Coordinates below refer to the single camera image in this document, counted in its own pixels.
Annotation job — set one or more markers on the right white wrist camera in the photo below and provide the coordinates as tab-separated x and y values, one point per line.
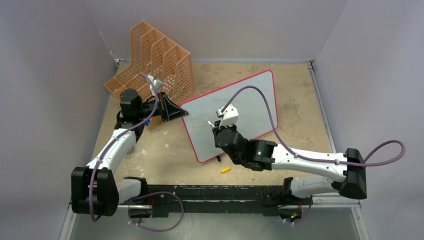
228	116

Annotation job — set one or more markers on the yellow marker cap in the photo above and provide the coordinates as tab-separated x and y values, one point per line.
225	170

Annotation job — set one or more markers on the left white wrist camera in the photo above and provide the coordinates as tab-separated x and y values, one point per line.
157	84

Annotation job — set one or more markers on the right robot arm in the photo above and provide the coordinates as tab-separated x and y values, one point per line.
341	173

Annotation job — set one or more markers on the pink framed whiteboard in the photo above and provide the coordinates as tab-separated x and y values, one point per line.
257	108

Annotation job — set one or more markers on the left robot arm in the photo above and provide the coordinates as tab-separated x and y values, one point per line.
94	190

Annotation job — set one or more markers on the orange plastic file organizer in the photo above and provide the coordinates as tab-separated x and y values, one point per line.
155	54

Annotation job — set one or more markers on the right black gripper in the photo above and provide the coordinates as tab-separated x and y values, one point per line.
217	128

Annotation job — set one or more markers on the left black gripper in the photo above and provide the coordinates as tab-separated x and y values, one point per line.
171	112

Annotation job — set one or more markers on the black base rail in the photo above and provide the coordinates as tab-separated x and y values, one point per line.
267	200

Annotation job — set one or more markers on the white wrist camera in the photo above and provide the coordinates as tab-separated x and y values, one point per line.
228	116
157	84

